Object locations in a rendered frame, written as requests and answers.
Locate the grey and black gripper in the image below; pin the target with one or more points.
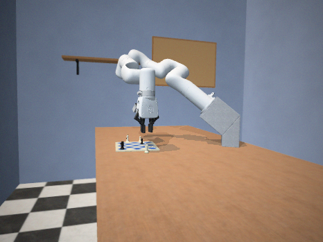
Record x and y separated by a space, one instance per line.
147 108

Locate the blue and cream chessboard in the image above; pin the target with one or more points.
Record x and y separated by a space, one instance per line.
136 146

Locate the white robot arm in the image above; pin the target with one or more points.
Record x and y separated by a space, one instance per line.
175 73

